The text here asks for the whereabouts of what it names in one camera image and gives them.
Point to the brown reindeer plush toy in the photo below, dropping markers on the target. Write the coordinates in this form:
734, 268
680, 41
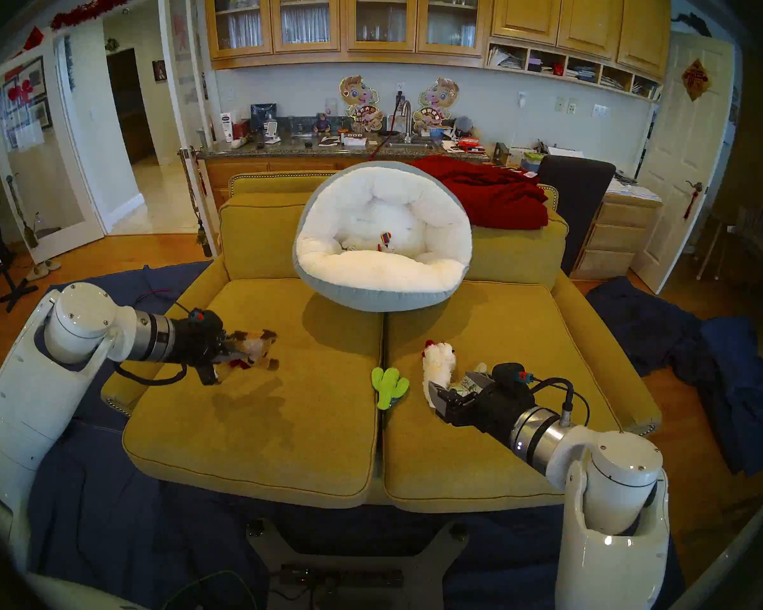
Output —
251, 351

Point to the granite counter wooden base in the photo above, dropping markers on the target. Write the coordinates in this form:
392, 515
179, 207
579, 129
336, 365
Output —
292, 146

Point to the black floor stand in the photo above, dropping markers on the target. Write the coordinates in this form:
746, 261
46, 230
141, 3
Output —
11, 291

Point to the metal sink faucet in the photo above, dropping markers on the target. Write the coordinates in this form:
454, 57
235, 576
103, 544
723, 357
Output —
409, 122

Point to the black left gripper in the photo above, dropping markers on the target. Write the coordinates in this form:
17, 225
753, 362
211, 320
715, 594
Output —
197, 342

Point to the white glass french door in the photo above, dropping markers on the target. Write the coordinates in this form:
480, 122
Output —
51, 196

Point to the yellow sofa seat cushion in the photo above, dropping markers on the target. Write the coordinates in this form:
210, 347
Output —
445, 475
305, 437

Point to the blue crumpled cloth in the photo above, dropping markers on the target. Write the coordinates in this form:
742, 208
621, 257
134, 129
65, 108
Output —
744, 386

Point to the black wall ornament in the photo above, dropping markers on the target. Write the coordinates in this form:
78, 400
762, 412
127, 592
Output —
692, 23

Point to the red tinsel garland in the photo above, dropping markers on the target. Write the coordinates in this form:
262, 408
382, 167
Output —
98, 5

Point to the green cactus plush toy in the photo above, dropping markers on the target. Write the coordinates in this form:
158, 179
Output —
388, 386

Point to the wooden drawer cabinet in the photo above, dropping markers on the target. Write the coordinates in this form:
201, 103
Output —
613, 237

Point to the dark blue box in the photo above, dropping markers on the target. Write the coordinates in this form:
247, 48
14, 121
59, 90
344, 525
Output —
262, 115

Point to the red blanket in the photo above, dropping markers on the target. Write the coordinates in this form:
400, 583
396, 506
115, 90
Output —
496, 196

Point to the small purple teddy bear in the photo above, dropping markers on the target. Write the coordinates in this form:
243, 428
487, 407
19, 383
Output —
322, 123

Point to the white panel door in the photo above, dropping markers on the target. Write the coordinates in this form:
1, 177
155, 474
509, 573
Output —
683, 170

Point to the dark grey office chair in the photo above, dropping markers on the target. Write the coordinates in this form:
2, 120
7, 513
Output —
575, 196

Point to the white fluffy plush toy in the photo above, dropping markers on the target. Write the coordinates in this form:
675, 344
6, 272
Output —
439, 373

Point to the white open glass door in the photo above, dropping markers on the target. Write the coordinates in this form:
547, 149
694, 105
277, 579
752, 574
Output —
181, 75

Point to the cartoon child wall cutout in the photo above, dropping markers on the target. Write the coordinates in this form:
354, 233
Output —
437, 100
359, 101

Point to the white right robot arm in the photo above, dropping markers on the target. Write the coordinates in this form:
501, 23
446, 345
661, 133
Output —
610, 551

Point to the navy floor blanket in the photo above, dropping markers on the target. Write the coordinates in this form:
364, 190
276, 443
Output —
197, 539

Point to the dark navy crumpled cloth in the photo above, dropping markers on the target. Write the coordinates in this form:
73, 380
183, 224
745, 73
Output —
636, 323

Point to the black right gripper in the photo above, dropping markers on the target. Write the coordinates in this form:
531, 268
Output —
502, 405

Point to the paper stack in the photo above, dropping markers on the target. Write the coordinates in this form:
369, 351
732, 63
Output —
632, 190

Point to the red diamond door ornament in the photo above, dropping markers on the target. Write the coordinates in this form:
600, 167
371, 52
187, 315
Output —
696, 79

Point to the white grey round dog bed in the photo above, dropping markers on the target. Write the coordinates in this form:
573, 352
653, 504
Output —
394, 272

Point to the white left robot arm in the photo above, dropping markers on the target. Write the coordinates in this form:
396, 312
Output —
25, 405

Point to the yellow fabric sofa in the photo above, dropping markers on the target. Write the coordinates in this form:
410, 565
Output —
588, 335

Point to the wooden wall cabinets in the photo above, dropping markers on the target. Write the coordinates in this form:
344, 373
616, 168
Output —
534, 8

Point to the dark framed hallway picture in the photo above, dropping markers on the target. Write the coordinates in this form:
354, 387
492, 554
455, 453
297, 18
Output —
159, 70

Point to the beige grey plush toy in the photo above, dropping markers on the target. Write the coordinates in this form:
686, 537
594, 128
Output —
474, 370

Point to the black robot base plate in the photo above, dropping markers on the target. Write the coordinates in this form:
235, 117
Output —
273, 548

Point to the wooden cubby shelf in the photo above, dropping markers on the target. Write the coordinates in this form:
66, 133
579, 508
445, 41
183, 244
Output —
569, 68

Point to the red flower door decoration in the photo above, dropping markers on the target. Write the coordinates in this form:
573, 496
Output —
20, 93

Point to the white lamb plush rainbow feet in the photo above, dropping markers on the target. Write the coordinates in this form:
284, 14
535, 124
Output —
385, 239

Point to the white lotion tube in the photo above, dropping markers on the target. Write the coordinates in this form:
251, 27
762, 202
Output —
227, 127

